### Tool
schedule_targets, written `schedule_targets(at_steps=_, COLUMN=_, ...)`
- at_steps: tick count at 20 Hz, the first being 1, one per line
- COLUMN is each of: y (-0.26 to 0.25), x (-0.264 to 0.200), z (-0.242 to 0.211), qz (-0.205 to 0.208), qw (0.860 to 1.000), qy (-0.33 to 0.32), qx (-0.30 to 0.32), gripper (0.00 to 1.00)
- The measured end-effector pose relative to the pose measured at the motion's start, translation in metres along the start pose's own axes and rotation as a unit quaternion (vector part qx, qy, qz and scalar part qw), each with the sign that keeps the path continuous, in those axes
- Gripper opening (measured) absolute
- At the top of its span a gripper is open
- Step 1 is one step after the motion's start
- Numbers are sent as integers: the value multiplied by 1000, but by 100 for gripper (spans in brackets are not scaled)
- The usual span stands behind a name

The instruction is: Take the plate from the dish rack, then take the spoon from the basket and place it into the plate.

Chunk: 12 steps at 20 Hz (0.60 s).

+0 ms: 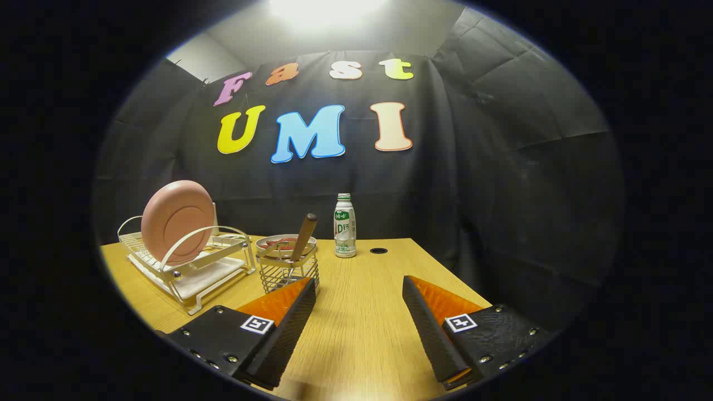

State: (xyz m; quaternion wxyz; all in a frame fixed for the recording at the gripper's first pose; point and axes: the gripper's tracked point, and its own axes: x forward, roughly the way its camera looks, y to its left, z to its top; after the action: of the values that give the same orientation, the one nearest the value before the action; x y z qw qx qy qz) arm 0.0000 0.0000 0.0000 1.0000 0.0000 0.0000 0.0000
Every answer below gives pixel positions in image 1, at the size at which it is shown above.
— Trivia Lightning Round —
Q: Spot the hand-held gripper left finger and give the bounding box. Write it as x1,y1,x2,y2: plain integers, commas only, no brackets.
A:
167,277,317,390

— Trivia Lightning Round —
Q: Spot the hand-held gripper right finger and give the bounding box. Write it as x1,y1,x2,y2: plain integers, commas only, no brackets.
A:
402,275,558,390

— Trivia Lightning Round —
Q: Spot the metal wire basket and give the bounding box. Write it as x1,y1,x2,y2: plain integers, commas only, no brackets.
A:
256,241,321,294

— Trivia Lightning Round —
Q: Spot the wooden handled spoon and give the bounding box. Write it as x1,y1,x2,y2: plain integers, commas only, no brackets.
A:
285,213,319,279

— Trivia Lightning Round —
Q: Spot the white wire dish rack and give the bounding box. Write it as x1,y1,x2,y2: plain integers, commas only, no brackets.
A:
117,203,257,316

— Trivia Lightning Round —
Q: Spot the pink plate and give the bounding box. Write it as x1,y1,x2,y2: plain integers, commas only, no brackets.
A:
141,180,216,266

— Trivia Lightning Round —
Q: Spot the white plate with meat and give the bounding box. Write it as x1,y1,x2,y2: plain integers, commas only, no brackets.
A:
256,234,317,260

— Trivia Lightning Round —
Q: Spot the white green drink bottle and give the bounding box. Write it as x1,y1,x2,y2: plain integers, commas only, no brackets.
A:
334,193,357,258

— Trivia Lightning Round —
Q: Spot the black backdrop cloth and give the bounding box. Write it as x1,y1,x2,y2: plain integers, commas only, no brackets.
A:
94,6,627,329

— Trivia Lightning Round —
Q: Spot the ceiling light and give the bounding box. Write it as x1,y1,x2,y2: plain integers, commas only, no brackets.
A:
267,0,390,30

